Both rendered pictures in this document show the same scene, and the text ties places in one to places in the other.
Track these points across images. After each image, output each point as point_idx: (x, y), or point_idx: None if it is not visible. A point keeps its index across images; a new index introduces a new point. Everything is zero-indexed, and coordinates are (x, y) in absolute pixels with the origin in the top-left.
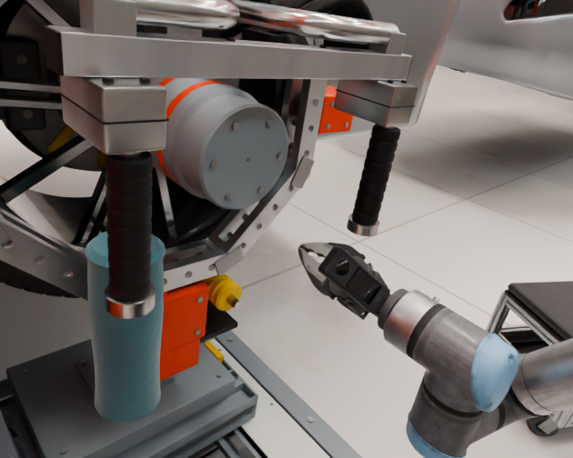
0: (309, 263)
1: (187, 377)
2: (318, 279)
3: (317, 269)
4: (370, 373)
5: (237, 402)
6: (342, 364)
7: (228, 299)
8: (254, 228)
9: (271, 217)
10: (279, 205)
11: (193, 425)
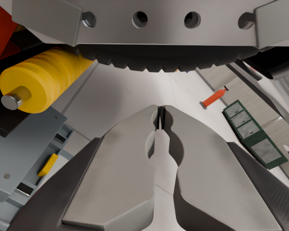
0: (129, 132)
1: None
2: (76, 195)
3: (119, 165)
4: None
5: None
6: None
7: (16, 88)
8: (128, 11)
9: (170, 34)
10: (200, 30)
11: None
